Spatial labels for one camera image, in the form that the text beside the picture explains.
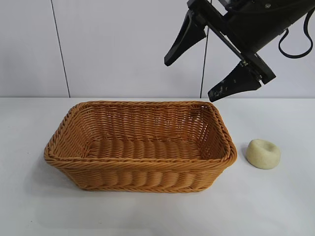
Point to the pale round egg yolk pastry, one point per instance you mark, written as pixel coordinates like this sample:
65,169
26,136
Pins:
263,155

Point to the woven wicker basket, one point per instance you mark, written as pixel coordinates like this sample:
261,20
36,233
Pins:
147,150

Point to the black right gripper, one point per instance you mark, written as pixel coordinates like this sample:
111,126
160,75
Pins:
253,22

